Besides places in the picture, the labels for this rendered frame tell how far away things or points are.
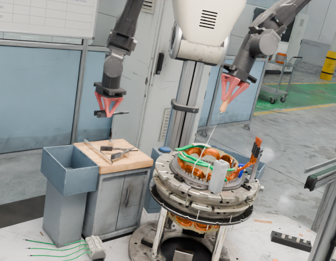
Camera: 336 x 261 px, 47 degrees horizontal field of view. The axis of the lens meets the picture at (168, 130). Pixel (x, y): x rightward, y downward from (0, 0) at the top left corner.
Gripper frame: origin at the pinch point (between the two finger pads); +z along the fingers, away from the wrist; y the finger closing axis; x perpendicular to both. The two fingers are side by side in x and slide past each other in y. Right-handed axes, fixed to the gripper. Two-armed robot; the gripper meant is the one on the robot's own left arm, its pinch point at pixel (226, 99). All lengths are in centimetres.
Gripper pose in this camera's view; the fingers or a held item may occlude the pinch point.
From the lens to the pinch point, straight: 114.7
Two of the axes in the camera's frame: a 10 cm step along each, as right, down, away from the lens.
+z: -4.2, 9.1, 0.5
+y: 7.6, 3.2, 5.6
